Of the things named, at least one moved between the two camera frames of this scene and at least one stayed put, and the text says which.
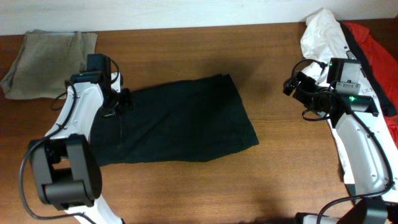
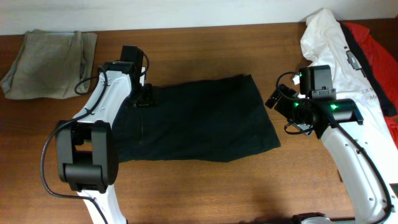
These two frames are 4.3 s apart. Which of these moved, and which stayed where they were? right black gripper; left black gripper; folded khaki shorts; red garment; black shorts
Moved: left black gripper; right black gripper; black shorts
Stayed: red garment; folded khaki shorts
